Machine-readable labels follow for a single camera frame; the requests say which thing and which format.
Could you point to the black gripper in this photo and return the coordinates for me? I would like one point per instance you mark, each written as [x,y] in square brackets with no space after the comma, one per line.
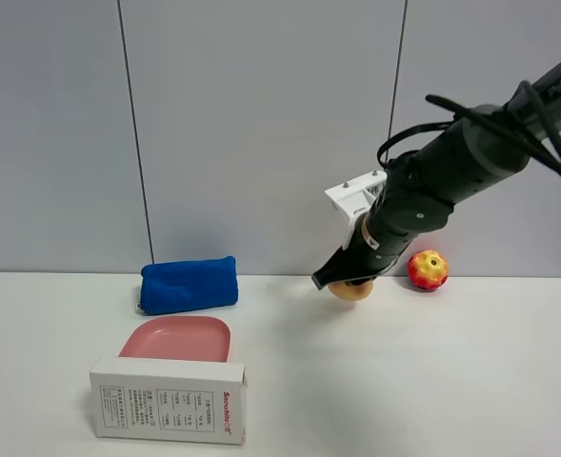
[382,235]

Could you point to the white cardboard box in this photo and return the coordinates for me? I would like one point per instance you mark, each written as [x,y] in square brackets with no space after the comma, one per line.
[169,400]

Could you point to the tan potato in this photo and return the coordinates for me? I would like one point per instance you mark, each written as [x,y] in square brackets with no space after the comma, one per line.
[351,292]

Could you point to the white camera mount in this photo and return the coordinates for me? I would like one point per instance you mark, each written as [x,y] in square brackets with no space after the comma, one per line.
[354,197]

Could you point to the red yellow apple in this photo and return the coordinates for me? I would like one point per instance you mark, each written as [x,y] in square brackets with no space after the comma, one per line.
[428,269]

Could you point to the blue folded towel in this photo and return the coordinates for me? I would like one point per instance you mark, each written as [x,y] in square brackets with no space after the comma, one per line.
[187,286]

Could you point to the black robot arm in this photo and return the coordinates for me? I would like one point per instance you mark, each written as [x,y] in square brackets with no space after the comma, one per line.
[426,170]

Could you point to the pink plastic plate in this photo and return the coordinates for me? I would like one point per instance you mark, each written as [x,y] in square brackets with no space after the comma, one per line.
[188,338]

